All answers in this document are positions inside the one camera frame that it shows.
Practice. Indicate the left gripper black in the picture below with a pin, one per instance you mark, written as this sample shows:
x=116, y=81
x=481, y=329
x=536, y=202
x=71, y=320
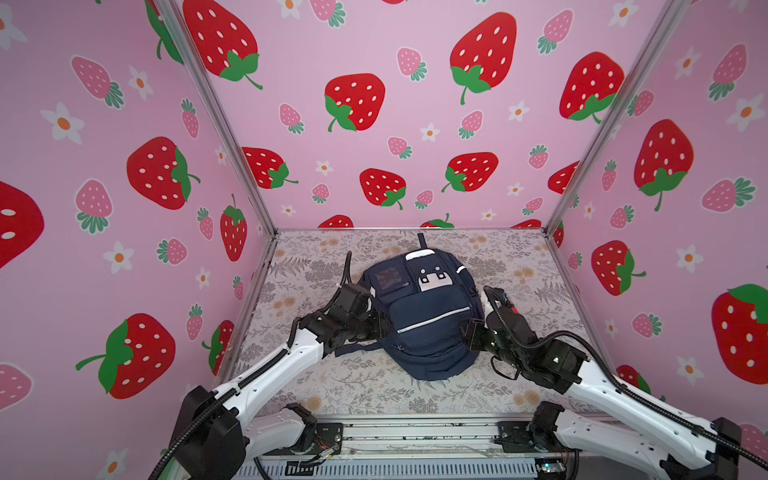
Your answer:
x=378, y=324

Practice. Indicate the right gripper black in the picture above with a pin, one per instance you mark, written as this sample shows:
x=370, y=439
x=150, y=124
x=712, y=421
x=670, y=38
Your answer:
x=472, y=328

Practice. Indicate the navy blue student backpack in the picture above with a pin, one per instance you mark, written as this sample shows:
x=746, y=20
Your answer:
x=424, y=297

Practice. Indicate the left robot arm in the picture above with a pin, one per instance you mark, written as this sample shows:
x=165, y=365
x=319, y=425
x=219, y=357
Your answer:
x=218, y=430

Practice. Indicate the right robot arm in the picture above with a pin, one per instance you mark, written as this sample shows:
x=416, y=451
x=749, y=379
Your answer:
x=647, y=435

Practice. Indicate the floral table cloth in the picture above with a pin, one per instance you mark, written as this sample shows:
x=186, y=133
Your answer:
x=303, y=275

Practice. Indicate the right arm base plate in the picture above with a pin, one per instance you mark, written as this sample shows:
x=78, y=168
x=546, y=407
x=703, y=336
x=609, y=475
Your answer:
x=522, y=437

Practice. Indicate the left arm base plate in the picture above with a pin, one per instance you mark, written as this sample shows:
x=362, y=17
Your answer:
x=319, y=438

